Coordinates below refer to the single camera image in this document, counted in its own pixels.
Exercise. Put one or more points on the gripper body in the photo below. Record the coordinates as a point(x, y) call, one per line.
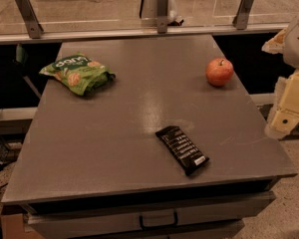
point(298, 44)

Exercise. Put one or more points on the green rice chip bag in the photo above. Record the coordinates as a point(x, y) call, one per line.
point(79, 73)

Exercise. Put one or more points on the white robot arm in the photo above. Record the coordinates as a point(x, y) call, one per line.
point(286, 42)

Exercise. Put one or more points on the red apple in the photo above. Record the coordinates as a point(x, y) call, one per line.
point(219, 72)

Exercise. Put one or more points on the black snack bar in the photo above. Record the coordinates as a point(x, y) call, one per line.
point(185, 152)

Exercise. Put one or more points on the cardboard box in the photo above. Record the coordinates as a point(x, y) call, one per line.
point(13, 227)

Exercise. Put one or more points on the right metal rail bracket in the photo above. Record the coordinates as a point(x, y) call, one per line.
point(240, 21)

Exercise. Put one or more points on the metal rail bracket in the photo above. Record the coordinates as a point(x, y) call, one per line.
point(34, 29)
point(240, 21)
point(161, 16)

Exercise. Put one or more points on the middle metal rail bracket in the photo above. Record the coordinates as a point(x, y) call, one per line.
point(161, 16)

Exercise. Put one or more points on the metal barrier rail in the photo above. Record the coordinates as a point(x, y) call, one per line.
point(77, 36)

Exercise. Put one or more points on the left metal rail bracket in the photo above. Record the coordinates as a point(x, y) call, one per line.
point(34, 29)

